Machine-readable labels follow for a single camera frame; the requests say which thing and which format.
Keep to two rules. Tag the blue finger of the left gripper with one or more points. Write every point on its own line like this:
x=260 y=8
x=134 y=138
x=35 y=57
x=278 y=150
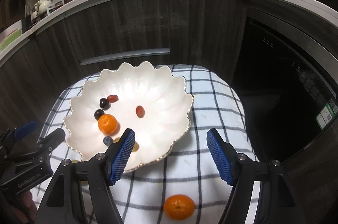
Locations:
x=25 y=130
x=51 y=141

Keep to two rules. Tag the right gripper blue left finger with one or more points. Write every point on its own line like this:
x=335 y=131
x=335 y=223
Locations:
x=117 y=156

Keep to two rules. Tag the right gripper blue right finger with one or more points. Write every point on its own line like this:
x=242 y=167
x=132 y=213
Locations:
x=223 y=155

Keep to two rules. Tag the blueberry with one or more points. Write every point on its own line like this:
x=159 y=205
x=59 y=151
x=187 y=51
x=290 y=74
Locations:
x=108 y=141

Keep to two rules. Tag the orange mandarin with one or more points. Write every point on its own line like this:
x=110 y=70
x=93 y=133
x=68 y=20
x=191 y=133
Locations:
x=108 y=124
x=179 y=207

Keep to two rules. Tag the dark purple grape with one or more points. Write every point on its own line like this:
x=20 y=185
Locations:
x=104 y=104
x=98 y=113

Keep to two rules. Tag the red grape tomato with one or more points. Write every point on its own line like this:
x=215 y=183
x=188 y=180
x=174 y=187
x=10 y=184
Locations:
x=140 y=112
x=112 y=98

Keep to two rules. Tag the person left hand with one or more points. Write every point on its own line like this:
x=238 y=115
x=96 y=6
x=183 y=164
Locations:
x=27 y=202

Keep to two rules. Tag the white blue checkered cloth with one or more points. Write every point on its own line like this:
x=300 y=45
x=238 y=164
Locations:
x=189 y=168

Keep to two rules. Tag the white scalloped ceramic bowl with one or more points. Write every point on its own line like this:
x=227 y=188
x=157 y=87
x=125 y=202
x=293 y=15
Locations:
x=163 y=96

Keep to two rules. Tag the green dish tray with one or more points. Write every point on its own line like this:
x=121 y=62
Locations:
x=10 y=38

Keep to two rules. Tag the built-in black dishwasher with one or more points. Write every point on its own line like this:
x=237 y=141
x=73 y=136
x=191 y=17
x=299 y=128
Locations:
x=281 y=87

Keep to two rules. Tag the white teapot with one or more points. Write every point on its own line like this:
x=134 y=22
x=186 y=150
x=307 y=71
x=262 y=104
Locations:
x=41 y=6

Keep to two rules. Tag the dark wood base cabinets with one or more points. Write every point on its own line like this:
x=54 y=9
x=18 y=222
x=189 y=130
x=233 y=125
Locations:
x=205 y=33

